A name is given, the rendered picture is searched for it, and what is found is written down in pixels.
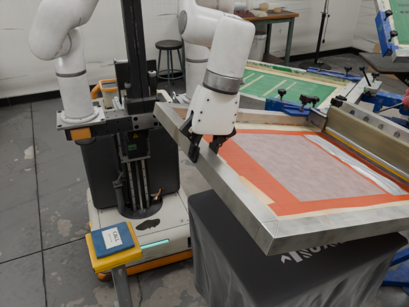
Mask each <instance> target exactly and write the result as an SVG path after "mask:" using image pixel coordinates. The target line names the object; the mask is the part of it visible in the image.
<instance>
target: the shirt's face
mask: <svg viewBox="0 0 409 307"><path fill-rule="evenodd" d="M189 198H190V200H191V202H192V203H193V204H194V206H195V207H196V209H197V210H198V212H199V213H200V215H201V216H202V218H203V219H204V221H205V222H206V224H207V225H208V227H209V228H210V230H211V231H212V232H213V234H214V236H215V237H216V238H217V240H218V242H219V243H220V245H221V246H222V247H223V249H224V251H225V252H226V254H227V255H228V256H229V258H230V259H231V261H232V262H233V264H234V265H235V267H236V268H237V270H238V271H239V273H240V274H241V276H242V277H243V279H244V280H245V282H246V283H247V285H248V286H249V287H250V289H251V290H252V292H253V294H254V295H255V296H256V298H257V299H258V301H259V302H260V303H261V304H262V305H269V304H270V303H273V302H275V301H277V300H280V299H282V298H284V297H286V296H288V295H290V294H292V293H294V292H297V291H299V290H301V289H303V288H306V287H308V286H310V285H311V284H314V283H316V282H318V281H320V280H323V279H325V278H327V277H329V276H331V275H333V274H335V273H337V272H340V271H342V270H344V269H346V268H348V267H351V266H353V265H354V264H357V263H359V262H361V261H363V260H365V259H368V258H370V257H372V256H374V255H376V254H378V253H380V252H383V251H385V250H387V249H389V248H392V247H394V246H395V245H398V244H400V243H402V242H404V241H407V239H406V238H405V237H403V236H402V235H401V234H399V233H398V232H394V233H387V234H384V235H377V236H372V237H367V238H361V239H355V240H351V241H346V242H344V243H342V244H339V245H337V246H335V247H332V248H330V249H328V250H325V251H323V252H321V253H318V254H316V255H313V256H311V257H309V258H306V259H304V260H302V261H300V262H297V263H295V264H292V265H291V266H288V267H285V266H284V265H283V263H282V262H281V261H280V260H279V258H278V257H277V256H276V255H271V256H267V255H266V254H265V253H264V252H263V251H262V249H261V248H260V247H259V246H258V245H257V243H256V242H255V241H254V239H253V238H252V237H251V236H250V234H249V233H248V232H247V231H246V230H245V228H244V227H243V226H242V224H241V223H240V222H239V221H238V220H237V218H236V217H235V215H233V213H232V212H231V211H230V209H229V208H228V207H227V206H226V205H225V203H224V202H223V200H222V199H221V198H220V197H219V196H218V194H217V193H216V192H215V191H214V190H213V189H210V190H208V191H204V192H200V193H198V194H194V195H191V196H190V197H189Z"/></svg>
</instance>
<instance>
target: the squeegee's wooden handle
mask: <svg viewBox="0 0 409 307"><path fill-rule="evenodd" d="M326 116H327V118H328V121H327V123H326V126H325V128H326V127H330V128H332V129H333V130H335V131H337V132H338V133H340V134H342V135H343V136H345V137H347V138H349V139H350V140H352V141H354V142H355V143H357V144H359V145H361V146H362V147H364V148H365V149H368V150H369V151H371V152H372V153H374V154H376V155H378V156H379V157H381V158H383V159H384V160H386V161H388V162H390V163H391V164H393V165H395V166H397V167H398V168H400V169H401V170H403V171H405V172H407V173H408V174H409V144H408V143H406V142H404V141H402V140H400V139H399V138H396V137H395V136H393V135H390V134H389V133H387V132H384V131H383V130H380V129H378V128H377V127H374V126H373V125H371V124H368V123H367V122H365V121H363V120H361V119H359V118H357V117H355V116H353V115H351V114H349V113H347V112H345V111H343V110H341V109H339V108H337V107H335V106H330V107H329V109H328V111H327V113H326Z"/></svg>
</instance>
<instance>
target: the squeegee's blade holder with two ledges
mask: <svg viewBox="0 0 409 307"><path fill-rule="evenodd" d="M325 130H327V131H328V132H330V133H332V134H333V135H335V136H337V137H339V138H340V139H342V140H343V141H345V142H347V143H348V144H350V145H352V146H354V147H355V148H357V149H358V150H360V151H362V152H363V153H365V154H367V155H369V156H370V157H372V158H373V159H375V160H377V161H378V162H380V163H382V164H384V165H385V166H387V167H388V168H390V169H392V170H393V171H395V172H397V173H398V174H400V175H402V176H403V177H405V178H407V179H409V174H408V173H407V172H405V171H403V170H401V169H400V168H398V167H397V166H395V165H393V164H391V163H390V162H388V161H386V160H384V159H383V158H381V157H379V156H378V155H376V154H374V153H372V152H371V151H369V150H368V149H365V148H364V147H362V146H361V145H359V144H357V143H355V142H354V141H352V140H350V139H349V138H347V137H345V136H343V135H342V134H340V133H338V132H337V131H335V130H333V129H332V128H330V127H326V128H325Z"/></svg>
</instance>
